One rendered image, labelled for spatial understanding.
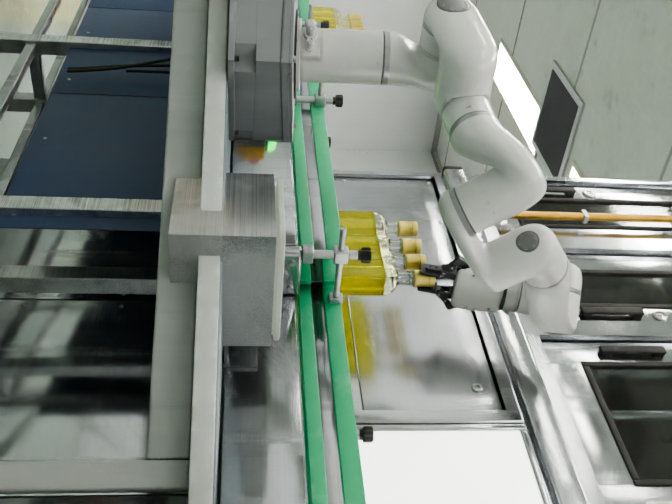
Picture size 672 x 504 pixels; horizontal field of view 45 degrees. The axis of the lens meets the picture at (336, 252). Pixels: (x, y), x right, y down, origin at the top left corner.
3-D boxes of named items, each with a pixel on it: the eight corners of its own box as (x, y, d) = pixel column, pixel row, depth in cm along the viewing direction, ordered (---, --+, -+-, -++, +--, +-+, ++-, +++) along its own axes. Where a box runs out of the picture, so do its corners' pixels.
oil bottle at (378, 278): (292, 296, 163) (397, 297, 165) (293, 274, 160) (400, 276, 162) (291, 278, 168) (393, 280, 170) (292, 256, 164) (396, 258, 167)
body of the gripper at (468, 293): (503, 300, 171) (450, 291, 172) (514, 262, 165) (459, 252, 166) (503, 323, 165) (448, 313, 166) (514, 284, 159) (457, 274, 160)
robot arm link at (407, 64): (379, 100, 147) (467, 103, 148) (386, 38, 137) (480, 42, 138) (377, 67, 153) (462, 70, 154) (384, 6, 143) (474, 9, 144)
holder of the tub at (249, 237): (221, 370, 134) (269, 370, 135) (222, 235, 117) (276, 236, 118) (225, 301, 147) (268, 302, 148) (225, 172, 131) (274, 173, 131)
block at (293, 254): (261, 297, 149) (299, 297, 150) (262, 256, 143) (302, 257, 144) (261, 284, 152) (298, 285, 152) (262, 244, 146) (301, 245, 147)
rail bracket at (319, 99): (286, 107, 192) (343, 110, 193) (288, 79, 187) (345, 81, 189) (286, 99, 195) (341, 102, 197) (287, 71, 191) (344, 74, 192)
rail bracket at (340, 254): (298, 304, 151) (365, 305, 152) (304, 231, 141) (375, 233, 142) (298, 294, 153) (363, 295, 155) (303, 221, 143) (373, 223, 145)
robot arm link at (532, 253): (538, 197, 147) (463, 233, 151) (511, 147, 129) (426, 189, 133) (575, 275, 139) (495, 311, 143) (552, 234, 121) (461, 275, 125)
